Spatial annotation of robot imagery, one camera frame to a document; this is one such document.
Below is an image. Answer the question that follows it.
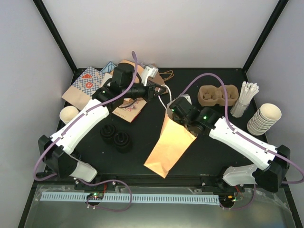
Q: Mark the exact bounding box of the orange kraft paper bag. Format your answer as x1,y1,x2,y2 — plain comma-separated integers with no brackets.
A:
144,111,196,178

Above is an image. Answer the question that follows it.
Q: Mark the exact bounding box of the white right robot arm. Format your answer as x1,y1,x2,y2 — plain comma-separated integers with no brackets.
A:
168,96,290,192

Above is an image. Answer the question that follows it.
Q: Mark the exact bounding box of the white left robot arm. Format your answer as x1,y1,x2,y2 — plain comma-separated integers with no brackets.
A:
37,63,166,190

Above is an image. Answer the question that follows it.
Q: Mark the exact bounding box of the dark brown paper bag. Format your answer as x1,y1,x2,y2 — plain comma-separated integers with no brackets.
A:
150,70,174,85

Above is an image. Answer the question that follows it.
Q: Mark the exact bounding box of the cream cakes printed paper bag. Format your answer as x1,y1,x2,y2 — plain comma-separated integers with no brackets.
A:
113,98,147,123

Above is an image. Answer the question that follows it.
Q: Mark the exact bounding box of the folded orange paper bag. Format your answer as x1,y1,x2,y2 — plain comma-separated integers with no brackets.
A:
119,59,135,68

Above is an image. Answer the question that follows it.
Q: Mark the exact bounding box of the cardboard cup carrier stack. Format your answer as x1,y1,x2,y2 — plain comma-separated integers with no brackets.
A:
198,85,239,107

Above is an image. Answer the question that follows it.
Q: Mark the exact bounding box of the light blue paper bag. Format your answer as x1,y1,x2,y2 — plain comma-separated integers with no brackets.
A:
100,61,116,74

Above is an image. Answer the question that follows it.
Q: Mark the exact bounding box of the blue checkered paper bag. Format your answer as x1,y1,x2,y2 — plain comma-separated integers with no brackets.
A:
62,66,113,110

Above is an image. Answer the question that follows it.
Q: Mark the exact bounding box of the cup of white straws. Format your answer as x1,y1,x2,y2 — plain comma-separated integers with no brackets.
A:
230,81,259,118

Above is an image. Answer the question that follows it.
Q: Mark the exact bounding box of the left stack of paper cups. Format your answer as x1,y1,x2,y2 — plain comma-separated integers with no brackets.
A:
59,106,79,124

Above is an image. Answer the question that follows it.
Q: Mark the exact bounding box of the stack of paper cups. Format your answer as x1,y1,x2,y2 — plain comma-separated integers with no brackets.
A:
247,103,282,136
59,106,79,124

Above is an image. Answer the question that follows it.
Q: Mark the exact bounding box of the right stack of paper cups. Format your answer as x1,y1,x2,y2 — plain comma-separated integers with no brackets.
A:
247,103,282,136

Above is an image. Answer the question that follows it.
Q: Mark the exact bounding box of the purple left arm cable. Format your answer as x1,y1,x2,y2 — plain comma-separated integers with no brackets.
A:
33,51,141,212

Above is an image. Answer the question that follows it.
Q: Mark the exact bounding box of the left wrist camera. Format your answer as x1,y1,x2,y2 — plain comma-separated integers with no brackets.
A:
141,65,159,86

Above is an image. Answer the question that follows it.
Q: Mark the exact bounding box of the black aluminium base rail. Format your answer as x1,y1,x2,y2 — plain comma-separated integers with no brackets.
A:
96,174,245,193

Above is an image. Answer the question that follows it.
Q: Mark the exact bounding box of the white slotted cable duct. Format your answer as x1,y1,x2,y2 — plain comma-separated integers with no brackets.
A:
40,192,219,206

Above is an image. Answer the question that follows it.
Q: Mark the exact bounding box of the left black frame post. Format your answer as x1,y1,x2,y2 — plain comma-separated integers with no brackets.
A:
33,0,77,73

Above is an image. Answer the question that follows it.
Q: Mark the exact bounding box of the black frame post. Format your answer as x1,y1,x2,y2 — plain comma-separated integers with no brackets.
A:
242,0,289,73
33,0,77,73

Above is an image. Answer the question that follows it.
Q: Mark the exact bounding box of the right black frame post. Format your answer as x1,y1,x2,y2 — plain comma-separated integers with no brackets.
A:
242,0,289,73

